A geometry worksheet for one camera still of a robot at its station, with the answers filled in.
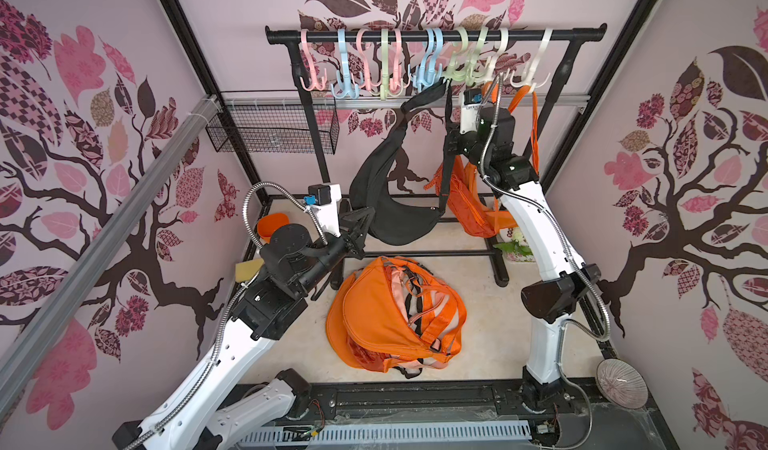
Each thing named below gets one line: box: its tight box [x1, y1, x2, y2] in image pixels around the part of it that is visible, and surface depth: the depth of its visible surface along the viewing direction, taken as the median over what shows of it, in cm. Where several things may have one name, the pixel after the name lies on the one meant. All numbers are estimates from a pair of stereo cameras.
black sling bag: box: [350, 80, 455, 246], surface depth 65 cm
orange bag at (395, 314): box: [326, 256, 467, 379], surface depth 83 cm
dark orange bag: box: [424, 156, 518, 239], surface depth 86 cm
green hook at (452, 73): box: [447, 26, 469, 82], surface depth 66 cm
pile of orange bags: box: [326, 256, 467, 378], surface depth 83 cm
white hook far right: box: [510, 28, 553, 94], surface depth 59 cm
